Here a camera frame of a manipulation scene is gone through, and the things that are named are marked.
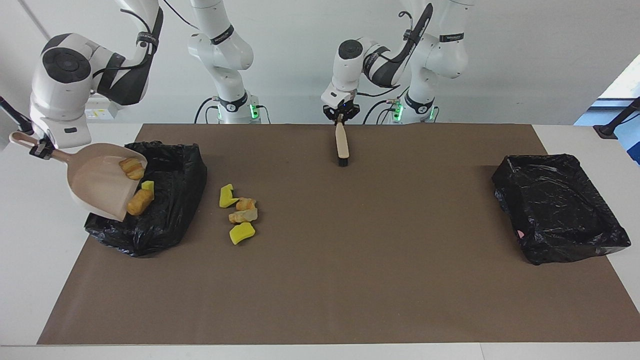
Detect black camera stand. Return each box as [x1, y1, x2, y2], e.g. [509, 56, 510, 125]
[0, 96, 37, 136]
[593, 96, 640, 140]

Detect black bag lined bin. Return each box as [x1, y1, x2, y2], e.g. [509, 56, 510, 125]
[84, 141, 208, 258]

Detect beige plastic dustpan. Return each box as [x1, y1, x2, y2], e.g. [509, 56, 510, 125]
[9, 131, 149, 222]

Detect white wall cable conduit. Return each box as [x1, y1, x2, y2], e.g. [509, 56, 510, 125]
[19, 0, 51, 40]

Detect white wall socket box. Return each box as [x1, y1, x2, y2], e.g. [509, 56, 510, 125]
[85, 95, 124, 121]

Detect grey-beige bread chunk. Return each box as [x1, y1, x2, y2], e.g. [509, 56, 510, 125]
[228, 207, 259, 224]

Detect brown bread roll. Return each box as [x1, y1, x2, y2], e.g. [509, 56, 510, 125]
[126, 188, 154, 216]

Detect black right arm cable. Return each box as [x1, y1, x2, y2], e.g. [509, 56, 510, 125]
[91, 0, 166, 81]

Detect yellow green sponge piece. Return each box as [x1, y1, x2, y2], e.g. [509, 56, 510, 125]
[219, 183, 241, 209]

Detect black base cables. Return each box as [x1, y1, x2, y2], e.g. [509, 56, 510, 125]
[361, 90, 401, 126]
[194, 97, 271, 124]

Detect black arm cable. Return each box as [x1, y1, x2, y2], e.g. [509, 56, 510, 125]
[396, 5, 437, 63]
[91, 0, 166, 81]

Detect black left base cables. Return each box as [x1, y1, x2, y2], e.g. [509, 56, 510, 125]
[361, 90, 401, 126]

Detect black right base cables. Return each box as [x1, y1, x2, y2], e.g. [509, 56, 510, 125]
[194, 97, 271, 124]

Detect black bag bin pink spot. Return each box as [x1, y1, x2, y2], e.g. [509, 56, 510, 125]
[491, 153, 632, 266]

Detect beige hand brush black bristles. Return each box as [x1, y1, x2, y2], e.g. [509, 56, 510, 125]
[334, 114, 350, 167]

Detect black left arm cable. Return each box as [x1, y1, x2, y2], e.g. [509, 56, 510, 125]
[396, 5, 437, 63]

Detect brown table mat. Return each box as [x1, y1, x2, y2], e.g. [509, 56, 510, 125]
[37, 123, 640, 346]

